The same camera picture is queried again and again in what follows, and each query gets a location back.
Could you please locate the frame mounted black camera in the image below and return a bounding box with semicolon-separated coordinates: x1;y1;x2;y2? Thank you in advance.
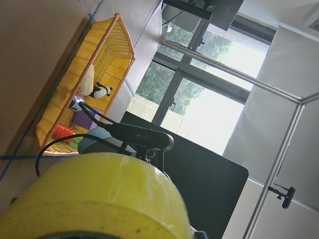
268;186;296;209

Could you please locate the orange toy carrot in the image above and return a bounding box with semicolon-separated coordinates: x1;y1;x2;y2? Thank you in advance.
53;124;75;138

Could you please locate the toy croissant bread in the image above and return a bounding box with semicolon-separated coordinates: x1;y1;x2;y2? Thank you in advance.
78;64;95;96

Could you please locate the yellow woven basket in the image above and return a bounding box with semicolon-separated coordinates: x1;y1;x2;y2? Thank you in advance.
36;13;135;148

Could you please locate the black backdrop panel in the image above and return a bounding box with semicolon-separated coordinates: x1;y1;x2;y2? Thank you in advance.
119;111;249;239

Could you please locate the yellow tape roll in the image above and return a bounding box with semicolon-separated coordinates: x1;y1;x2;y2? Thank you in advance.
0;153;193;239

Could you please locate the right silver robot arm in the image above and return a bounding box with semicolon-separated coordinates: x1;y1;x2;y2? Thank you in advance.
77;126;123;154

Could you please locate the purple drink can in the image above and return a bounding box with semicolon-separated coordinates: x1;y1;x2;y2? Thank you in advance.
69;95;85;112

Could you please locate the right black camera cable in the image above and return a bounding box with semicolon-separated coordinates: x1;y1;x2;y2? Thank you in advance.
35;102;125;178

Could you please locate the purple foam cube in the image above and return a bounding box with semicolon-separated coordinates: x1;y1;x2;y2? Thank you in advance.
72;111;97;130

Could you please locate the toy panda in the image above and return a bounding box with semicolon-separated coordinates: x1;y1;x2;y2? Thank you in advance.
89;82;113;99

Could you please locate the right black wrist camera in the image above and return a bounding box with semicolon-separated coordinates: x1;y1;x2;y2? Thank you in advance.
105;123;174;151

